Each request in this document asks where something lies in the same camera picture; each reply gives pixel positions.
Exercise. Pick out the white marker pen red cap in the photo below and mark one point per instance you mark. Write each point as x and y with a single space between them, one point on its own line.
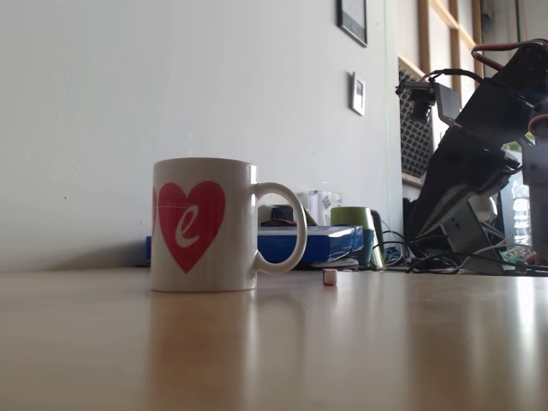
329 277

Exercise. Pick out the grey printed block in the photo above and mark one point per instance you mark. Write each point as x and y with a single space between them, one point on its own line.
468 233

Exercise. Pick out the grey acoustic foam panel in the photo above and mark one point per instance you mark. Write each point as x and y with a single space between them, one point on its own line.
415 141

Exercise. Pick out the clear plastic bottle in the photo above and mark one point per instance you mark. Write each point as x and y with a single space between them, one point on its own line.
520 218

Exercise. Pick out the green mug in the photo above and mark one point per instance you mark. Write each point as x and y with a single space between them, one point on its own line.
351 216

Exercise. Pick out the clear plastic container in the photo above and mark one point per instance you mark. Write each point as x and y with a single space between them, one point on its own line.
319 207

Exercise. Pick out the blue flat box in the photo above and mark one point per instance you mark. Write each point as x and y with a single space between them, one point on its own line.
325 244

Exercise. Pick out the small black device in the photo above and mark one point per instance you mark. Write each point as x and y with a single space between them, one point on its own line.
280 214

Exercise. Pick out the white mug red heart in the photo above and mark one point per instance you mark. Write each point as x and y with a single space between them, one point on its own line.
240 214

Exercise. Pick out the grey camera box black lens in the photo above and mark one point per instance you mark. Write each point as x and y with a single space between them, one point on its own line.
447 103

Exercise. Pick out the wooden shelf frame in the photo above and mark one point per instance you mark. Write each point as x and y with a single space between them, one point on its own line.
424 34

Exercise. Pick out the small white wall frame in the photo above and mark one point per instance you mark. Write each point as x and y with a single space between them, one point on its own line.
358 94

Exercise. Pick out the black picture frame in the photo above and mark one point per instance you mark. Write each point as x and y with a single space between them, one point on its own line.
353 25

